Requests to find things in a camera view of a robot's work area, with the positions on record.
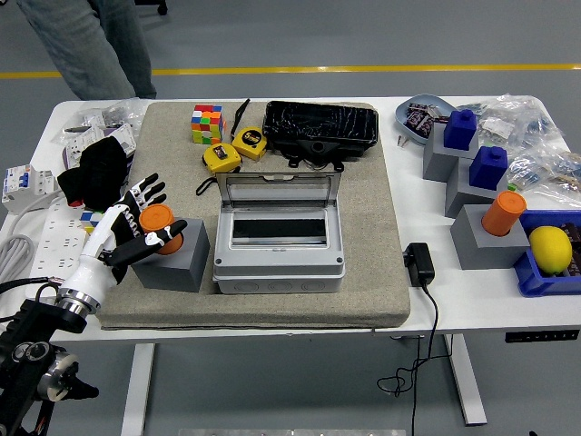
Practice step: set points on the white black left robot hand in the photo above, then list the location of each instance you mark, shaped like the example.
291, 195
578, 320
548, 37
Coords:
93, 272

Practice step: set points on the orange cylinder battery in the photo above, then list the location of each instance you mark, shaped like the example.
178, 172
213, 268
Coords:
501, 215
156, 218

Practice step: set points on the grey electrical box clear lid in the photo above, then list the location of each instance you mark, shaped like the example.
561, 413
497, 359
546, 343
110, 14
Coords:
277, 272

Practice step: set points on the white power strip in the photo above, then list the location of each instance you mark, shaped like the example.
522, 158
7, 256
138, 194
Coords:
59, 245

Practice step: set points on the colourful puzzle cube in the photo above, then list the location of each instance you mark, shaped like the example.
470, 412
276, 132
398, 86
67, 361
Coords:
91, 220
206, 125

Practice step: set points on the grey cube with round hole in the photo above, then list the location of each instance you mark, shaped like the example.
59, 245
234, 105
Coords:
181, 268

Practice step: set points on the black cloth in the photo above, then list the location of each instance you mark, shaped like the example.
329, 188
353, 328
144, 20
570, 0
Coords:
97, 172

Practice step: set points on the white circuit breaker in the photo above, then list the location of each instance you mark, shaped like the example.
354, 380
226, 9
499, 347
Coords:
27, 186

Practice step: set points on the white table leg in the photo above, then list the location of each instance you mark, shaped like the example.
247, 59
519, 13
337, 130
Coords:
467, 386
136, 390

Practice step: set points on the white socket package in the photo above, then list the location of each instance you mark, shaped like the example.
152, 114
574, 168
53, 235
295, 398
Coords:
79, 145

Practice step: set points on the clear bag of parts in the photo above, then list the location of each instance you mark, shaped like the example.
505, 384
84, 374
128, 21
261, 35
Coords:
544, 175
522, 120
118, 113

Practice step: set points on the yellow tape measure red label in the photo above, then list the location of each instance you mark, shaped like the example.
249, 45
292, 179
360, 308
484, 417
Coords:
220, 160

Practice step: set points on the yellow tape measure black label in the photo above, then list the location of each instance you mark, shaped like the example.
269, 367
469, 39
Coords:
249, 141

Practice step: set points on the person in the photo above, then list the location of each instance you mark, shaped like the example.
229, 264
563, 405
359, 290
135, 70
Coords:
91, 45

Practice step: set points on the black crinkled plastic tray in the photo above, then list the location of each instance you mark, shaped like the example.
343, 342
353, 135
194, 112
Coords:
318, 120

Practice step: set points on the grey-brown mat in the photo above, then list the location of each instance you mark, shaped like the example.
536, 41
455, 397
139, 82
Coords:
363, 227

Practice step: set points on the black power adapter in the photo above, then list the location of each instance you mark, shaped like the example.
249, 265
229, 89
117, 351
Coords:
420, 263

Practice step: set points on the small metal screws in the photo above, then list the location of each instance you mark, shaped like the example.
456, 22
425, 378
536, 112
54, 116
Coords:
401, 141

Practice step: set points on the blue-grey dish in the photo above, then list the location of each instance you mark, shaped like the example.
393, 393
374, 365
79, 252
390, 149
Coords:
401, 119

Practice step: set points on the dark wrapped packet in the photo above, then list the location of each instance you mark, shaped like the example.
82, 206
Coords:
429, 123
414, 119

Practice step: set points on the grey block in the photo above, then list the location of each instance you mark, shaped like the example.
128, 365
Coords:
481, 252
463, 200
438, 163

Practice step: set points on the blue plastic block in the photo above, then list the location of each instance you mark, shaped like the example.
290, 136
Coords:
488, 170
459, 131

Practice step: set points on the blue storage bin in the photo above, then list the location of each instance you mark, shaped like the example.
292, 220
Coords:
544, 284

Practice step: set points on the black table control panel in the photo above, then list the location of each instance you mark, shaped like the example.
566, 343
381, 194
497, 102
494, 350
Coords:
542, 336

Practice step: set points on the yellow lemon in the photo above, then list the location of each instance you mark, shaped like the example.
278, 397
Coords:
550, 250

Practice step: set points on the dark packets in bin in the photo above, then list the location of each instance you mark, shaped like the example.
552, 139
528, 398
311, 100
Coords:
576, 245

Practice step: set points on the black plastic bracket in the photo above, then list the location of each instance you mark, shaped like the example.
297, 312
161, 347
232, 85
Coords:
318, 147

